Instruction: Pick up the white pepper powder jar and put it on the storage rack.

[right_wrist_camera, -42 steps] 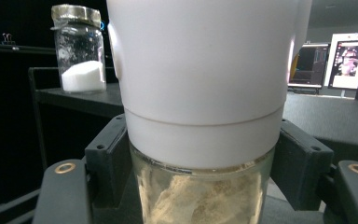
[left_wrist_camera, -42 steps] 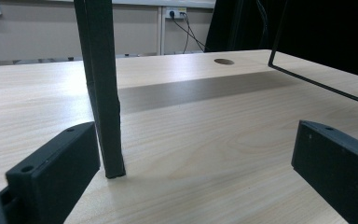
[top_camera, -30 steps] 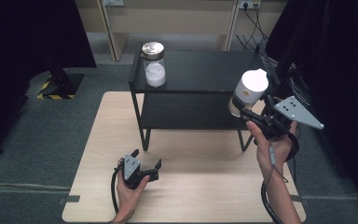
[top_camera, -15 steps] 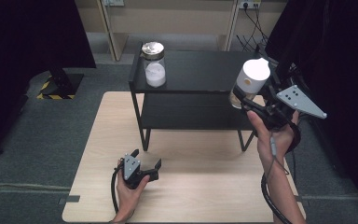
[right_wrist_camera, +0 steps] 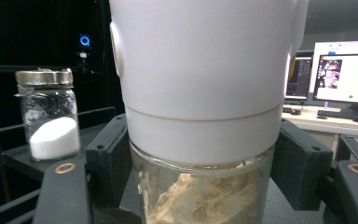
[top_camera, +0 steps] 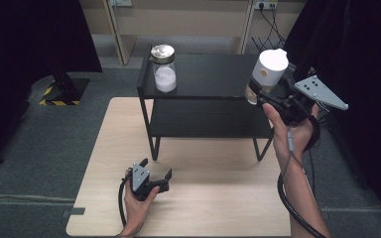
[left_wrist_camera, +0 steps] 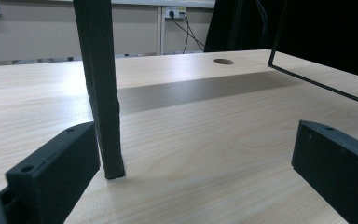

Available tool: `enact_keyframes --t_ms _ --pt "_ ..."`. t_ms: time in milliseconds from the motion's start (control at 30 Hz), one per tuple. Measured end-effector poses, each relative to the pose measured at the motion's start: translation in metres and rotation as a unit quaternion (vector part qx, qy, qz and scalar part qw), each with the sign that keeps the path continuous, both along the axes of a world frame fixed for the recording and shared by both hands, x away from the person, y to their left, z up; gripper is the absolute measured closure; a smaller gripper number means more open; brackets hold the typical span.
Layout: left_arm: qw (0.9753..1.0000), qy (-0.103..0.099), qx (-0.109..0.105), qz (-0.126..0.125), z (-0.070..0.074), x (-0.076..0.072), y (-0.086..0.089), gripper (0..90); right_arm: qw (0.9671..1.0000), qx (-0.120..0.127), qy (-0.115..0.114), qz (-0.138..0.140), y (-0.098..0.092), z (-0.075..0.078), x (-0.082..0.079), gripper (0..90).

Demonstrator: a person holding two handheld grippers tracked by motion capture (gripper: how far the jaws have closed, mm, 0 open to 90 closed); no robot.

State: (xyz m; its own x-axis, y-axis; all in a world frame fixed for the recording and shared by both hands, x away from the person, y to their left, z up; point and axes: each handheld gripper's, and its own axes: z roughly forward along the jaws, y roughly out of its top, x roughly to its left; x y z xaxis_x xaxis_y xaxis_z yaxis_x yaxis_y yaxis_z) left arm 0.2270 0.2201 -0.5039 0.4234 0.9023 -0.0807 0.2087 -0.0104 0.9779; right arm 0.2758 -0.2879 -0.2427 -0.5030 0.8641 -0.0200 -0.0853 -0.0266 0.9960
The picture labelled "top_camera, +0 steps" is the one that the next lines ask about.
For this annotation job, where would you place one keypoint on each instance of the grey tape strip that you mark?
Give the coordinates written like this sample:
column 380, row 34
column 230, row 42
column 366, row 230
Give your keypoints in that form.
column 76, row 211

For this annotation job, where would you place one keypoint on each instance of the clear bottle with white lid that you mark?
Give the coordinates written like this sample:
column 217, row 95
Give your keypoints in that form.
column 269, row 66

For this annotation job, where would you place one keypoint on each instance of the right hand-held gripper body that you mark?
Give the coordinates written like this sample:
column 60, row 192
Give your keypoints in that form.
column 320, row 92

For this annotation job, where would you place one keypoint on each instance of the beige wooden shelf unit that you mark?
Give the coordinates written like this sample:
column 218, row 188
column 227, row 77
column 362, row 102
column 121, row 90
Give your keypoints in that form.
column 178, row 20

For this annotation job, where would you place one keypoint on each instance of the white wall socket with plug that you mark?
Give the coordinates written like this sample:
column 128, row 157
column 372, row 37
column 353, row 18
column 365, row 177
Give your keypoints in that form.
column 266, row 4

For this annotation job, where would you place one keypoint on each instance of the person's right hand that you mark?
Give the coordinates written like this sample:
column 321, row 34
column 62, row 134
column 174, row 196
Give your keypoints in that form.
column 291, row 139

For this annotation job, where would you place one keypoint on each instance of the black two-tier metal rack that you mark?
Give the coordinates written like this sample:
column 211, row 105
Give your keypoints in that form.
column 211, row 76

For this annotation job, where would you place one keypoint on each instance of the person's left hand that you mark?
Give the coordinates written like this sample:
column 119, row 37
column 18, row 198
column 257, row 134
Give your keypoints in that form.
column 135, row 208

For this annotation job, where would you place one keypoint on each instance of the glass jar with silver lid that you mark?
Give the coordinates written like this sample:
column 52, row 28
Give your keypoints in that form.
column 164, row 76

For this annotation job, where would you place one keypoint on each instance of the black curtain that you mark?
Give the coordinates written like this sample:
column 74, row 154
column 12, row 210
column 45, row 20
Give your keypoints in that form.
column 360, row 49
column 29, row 49

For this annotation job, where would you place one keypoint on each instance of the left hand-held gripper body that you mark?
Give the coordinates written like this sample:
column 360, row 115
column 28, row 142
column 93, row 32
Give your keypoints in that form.
column 140, row 177

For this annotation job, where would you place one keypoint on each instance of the black stand base hazard tape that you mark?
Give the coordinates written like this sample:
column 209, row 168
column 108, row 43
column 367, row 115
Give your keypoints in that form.
column 69, row 92

